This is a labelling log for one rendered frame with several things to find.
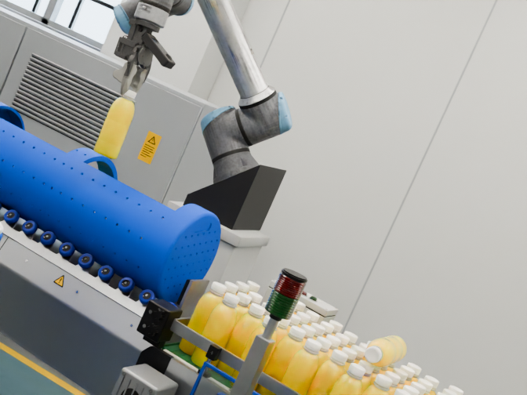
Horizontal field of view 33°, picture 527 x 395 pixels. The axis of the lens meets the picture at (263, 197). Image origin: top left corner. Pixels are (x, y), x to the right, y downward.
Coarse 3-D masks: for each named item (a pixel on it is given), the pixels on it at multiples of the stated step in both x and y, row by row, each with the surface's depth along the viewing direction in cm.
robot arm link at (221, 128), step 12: (228, 108) 330; (204, 120) 331; (216, 120) 328; (228, 120) 328; (240, 120) 326; (204, 132) 332; (216, 132) 328; (228, 132) 327; (240, 132) 326; (216, 144) 328; (228, 144) 327; (240, 144) 328; (252, 144) 331; (216, 156) 328
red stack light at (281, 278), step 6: (282, 276) 193; (276, 282) 195; (282, 282) 193; (288, 282) 192; (294, 282) 192; (276, 288) 194; (282, 288) 192; (288, 288) 192; (294, 288) 192; (300, 288) 193; (282, 294) 192; (288, 294) 192; (294, 294) 193; (300, 294) 194
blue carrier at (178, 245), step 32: (0, 128) 264; (0, 160) 259; (32, 160) 256; (64, 160) 254; (96, 160) 259; (0, 192) 261; (32, 192) 253; (64, 192) 249; (96, 192) 246; (128, 192) 245; (64, 224) 249; (96, 224) 243; (128, 224) 240; (160, 224) 237; (192, 224) 238; (96, 256) 248; (128, 256) 239; (160, 256) 234; (192, 256) 246; (160, 288) 238
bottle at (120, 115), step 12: (120, 108) 243; (132, 108) 245; (108, 120) 244; (120, 120) 243; (108, 132) 244; (120, 132) 244; (96, 144) 245; (108, 144) 244; (120, 144) 246; (108, 156) 244
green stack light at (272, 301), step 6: (276, 294) 193; (270, 300) 194; (276, 300) 193; (282, 300) 192; (288, 300) 192; (294, 300) 193; (264, 306) 196; (270, 306) 194; (276, 306) 193; (282, 306) 193; (288, 306) 193; (294, 306) 194; (270, 312) 193; (276, 312) 193; (282, 312) 193; (288, 312) 193; (282, 318) 193; (288, 318) 194
